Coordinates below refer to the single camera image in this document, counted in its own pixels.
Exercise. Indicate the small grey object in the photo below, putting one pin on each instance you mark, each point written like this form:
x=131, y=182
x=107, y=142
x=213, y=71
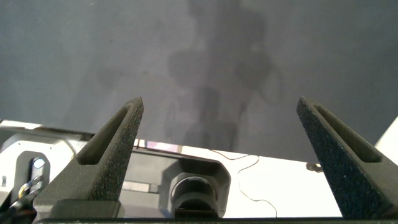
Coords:
x=314, y=167

